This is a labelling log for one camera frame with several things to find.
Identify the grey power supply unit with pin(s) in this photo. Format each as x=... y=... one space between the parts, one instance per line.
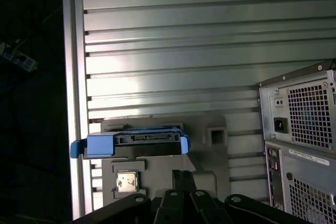
x=309 y=111

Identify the white power strip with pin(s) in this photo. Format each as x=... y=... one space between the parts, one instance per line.
x=21 y=60

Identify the grey parts rack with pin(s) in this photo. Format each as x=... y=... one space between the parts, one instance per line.
x=204 y=161

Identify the silver CPU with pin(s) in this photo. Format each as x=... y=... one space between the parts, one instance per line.
x=127 y=181

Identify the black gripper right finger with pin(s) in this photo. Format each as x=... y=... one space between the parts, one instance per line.
x=210 y=208

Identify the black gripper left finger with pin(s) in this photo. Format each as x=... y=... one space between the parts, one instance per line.
x=168 y=208

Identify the hard disk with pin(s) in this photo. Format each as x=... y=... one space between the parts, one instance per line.
x=102 y=145

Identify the black open PC case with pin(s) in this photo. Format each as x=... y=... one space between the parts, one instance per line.
x=302 y=171

